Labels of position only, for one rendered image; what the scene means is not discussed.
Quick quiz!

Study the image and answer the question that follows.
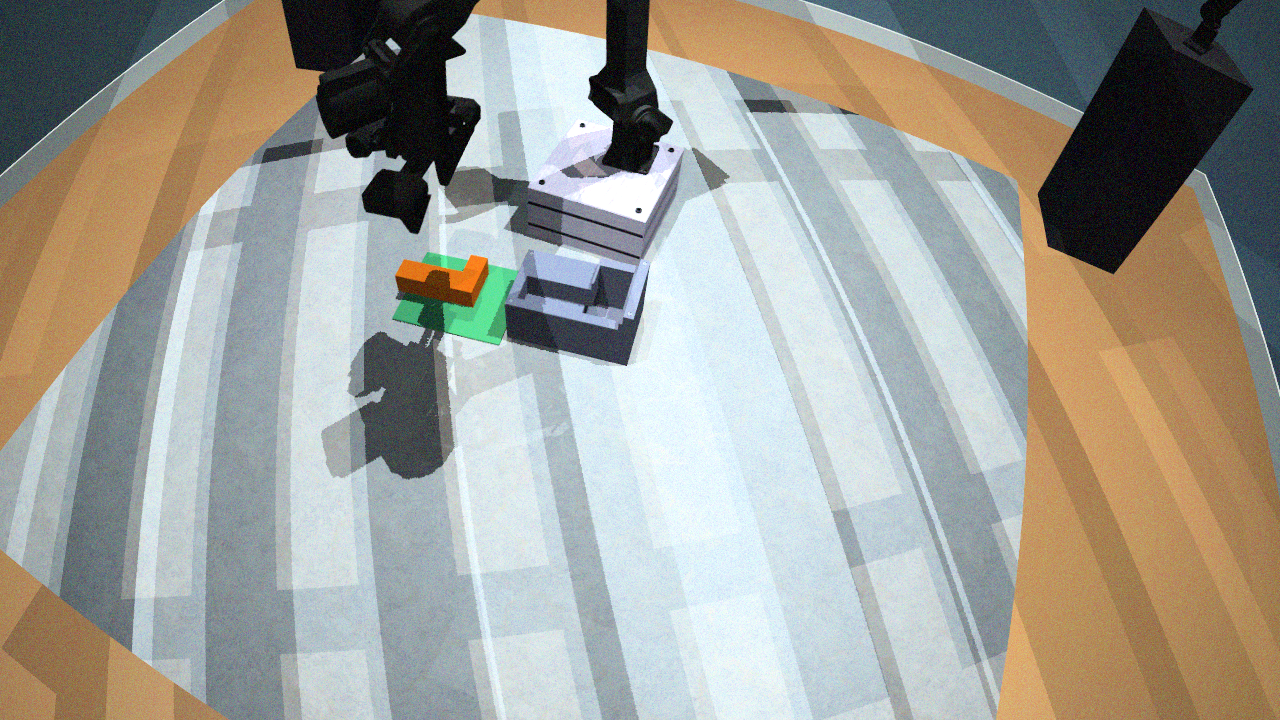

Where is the orange l-shaped block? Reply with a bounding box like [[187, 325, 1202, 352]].
[[396, 255, 489, 307]]

